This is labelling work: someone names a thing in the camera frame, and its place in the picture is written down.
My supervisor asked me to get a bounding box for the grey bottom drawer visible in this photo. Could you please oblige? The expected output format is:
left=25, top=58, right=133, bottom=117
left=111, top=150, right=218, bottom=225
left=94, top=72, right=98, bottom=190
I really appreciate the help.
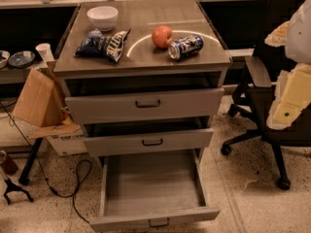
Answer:
left=90, top=150, right=220, bottom=232

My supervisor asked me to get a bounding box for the grey drawer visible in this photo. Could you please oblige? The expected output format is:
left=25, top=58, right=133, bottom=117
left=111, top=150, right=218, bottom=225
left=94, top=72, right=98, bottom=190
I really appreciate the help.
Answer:
left=84, top=116, right=214, bottom=156
left=90, top=150, right=220, bottom=232
left=65, top=74, right=224, bottom=124

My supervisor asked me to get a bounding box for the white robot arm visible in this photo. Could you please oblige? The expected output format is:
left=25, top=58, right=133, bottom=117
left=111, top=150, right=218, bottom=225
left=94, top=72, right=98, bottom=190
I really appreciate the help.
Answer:
left=264, top=0, right=311, bottom=130

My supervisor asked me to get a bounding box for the grey drawer cabinet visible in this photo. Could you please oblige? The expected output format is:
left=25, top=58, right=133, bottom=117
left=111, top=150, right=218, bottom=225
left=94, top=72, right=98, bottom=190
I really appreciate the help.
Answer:
left=52, top=0, right=232, bottom=167

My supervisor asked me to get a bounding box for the grey middle drawer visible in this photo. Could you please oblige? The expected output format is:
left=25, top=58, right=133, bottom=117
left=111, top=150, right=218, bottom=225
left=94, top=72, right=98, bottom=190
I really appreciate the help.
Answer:
left=84, top=116, right=214, bottom=156

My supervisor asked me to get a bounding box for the grey top drawer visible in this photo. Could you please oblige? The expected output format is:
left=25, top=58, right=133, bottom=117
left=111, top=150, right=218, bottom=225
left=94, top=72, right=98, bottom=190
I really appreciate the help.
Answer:
left=65, top=74, right=224, bottom=124

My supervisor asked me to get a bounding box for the blue soda can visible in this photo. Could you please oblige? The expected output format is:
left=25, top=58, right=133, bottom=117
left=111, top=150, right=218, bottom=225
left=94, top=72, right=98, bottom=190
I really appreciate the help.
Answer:
left=168, top=34, right=204, bottom=61

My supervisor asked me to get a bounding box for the red apple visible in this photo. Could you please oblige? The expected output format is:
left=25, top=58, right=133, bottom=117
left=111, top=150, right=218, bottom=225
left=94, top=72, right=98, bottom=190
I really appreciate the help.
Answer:
left=152, top=25, right=173, bottom=49

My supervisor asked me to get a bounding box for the blue chip bag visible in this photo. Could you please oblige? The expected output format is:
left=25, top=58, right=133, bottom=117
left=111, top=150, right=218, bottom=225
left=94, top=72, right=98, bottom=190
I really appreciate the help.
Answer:
left=74, top=28, right=130, bottom=63

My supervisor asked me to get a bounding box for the white printed cardboard box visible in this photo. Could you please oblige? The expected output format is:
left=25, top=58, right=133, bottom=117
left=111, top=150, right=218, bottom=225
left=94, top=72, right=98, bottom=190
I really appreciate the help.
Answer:
left=47, top=130, right=86, bottom=156

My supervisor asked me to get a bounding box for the black office chair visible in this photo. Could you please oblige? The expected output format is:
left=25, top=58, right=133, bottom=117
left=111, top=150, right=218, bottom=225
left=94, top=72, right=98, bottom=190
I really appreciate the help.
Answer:
left=221, top=0, right=311, bottom=190

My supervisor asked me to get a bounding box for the white bowl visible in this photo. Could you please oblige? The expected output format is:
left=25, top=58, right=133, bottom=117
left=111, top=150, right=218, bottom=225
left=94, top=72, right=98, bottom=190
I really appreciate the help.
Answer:
left=86, top=6, right=119, bottom=31

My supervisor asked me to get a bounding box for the brown cardboard box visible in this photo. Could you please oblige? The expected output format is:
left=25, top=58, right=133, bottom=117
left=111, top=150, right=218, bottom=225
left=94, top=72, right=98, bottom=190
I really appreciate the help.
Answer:
left=13, top=69, right=80, bottom=139

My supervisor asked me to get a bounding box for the white paper cup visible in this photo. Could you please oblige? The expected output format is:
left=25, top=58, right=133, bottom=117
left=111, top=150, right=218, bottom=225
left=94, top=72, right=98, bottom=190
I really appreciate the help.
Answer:
left=36, top=43, right=54, bottom=62

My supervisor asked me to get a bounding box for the dark blue plate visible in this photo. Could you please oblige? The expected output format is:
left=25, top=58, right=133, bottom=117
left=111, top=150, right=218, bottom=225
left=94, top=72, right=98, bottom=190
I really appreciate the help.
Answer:
left=8, top=50, right=35, bottom=69

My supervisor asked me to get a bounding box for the black stand leg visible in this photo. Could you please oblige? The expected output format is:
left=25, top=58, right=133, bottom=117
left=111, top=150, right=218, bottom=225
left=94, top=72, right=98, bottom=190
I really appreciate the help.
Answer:
left=18, top=138, right=43, bottom=185

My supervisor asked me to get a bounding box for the grey bowl at left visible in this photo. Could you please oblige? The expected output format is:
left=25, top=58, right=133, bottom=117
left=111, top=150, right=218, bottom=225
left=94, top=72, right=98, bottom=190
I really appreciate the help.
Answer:
left=0, top=50, right=10, bottom=69

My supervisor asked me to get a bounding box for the black tripod foot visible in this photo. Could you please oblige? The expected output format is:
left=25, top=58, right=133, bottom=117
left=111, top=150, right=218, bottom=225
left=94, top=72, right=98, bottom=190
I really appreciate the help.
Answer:
left=0, top=166, right=33, bottom=204

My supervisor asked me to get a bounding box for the black floor cable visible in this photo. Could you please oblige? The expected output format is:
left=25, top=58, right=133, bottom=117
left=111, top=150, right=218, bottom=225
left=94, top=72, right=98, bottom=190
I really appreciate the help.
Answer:
left=0, top=101, right=93, bottom=225

